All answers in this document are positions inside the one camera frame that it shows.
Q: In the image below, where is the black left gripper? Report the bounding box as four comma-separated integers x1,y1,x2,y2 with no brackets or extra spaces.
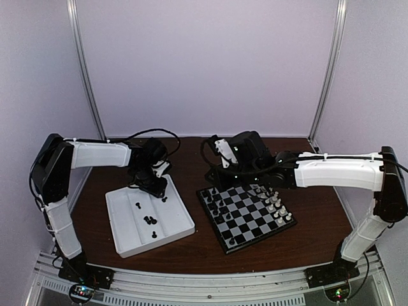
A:
131,164,168,198

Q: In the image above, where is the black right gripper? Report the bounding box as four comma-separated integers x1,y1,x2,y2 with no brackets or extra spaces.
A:
205,163,263,192

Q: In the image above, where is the black king piece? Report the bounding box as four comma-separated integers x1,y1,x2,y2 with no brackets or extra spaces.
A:
216,215,224,224

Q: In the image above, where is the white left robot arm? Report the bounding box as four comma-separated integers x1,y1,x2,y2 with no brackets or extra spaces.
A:
29,133,170,283

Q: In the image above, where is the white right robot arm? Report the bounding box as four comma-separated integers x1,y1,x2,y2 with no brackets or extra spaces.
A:
200,131,407,282

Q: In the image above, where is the black pieces pile in tray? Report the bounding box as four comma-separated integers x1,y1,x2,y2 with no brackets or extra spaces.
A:
134,200,165,243

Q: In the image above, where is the left circuit board with LEDs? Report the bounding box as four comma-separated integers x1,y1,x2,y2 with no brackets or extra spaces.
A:
68,284,96,303

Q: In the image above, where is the circuit board with leds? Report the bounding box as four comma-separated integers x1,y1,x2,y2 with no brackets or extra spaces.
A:
324,284,351,303
68,284,96,303

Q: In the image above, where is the right circuit board with LEDs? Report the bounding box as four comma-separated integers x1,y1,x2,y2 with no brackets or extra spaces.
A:
324,284,351,303

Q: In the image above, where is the white king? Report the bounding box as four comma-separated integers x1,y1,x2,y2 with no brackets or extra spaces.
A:
272,191,279,202

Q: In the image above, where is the black and grey chessboard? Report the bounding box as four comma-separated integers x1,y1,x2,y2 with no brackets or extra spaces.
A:
196,184,297,254

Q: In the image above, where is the white compartment tray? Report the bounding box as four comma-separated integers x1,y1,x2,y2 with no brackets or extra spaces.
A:
105,175,196,258

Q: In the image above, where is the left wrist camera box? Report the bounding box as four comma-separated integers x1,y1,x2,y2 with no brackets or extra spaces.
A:
152,161,171,177

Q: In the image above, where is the front aluminium rail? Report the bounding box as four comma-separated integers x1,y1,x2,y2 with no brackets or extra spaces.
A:
22,251,396,305

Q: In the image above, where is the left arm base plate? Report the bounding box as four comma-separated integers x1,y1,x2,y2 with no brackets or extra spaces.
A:
58,265,115,289

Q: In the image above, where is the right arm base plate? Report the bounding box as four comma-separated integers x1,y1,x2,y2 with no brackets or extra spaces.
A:
304,263,360,288

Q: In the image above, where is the left aluminium frame post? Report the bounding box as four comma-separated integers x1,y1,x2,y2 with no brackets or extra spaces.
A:
66,0,106,140

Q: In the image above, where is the aluminium frame post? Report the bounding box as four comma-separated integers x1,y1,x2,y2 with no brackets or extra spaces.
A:
308,0,348,147
66,0,106,140

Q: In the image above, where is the right aluminium frame post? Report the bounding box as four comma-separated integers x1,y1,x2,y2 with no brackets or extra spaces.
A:
308,0,348,147

